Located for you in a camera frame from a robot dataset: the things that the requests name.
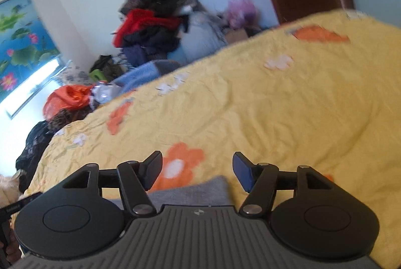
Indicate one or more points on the green item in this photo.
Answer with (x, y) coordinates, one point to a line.
(98, 75)

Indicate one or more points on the beige fluffy cloth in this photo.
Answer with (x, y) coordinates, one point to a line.
(9, 187)

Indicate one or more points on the cardboard box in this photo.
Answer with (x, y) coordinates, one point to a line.
(236, 34)

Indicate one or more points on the lotus flower poster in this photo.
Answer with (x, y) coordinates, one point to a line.
(22, 46)

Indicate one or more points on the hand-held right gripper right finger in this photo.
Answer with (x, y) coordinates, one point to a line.
(242, 170)

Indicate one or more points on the person's left hand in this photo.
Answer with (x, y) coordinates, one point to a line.
(13, 244)

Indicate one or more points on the dark cloth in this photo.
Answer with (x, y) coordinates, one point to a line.
(111, 64)

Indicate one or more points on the light blue towel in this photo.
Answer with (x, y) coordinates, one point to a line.
(141, 75)

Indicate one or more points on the red garment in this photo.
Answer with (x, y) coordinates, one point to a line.
(137, 20)

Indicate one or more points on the white crumpled cloth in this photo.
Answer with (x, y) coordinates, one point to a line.
(103, 92)

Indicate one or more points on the yellow floral bedspread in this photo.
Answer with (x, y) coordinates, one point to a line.
(266, 115)

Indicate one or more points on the pink plastic bag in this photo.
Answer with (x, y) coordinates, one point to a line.
(241, 9)

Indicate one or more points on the orange plastic bag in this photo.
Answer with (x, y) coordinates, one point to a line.
(65, 96)

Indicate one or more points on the black lace cloth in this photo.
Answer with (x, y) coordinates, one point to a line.
(34, 143)

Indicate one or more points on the light grey garment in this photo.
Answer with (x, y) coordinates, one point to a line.
(200, 34)

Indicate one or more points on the black padded jacket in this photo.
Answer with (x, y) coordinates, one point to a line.
(150, 37)

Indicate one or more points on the navy purple garment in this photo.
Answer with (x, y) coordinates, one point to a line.
(134, 54)

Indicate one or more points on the grey sequin bird sweater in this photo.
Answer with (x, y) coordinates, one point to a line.
(194, 190)

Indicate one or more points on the leopard print cloth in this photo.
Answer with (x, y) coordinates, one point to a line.
(65, 120)

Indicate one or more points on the patterned white cloth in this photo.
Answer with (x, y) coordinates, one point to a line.
(73, 75)

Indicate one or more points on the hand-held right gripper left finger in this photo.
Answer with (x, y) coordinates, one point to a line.
(153, 167)

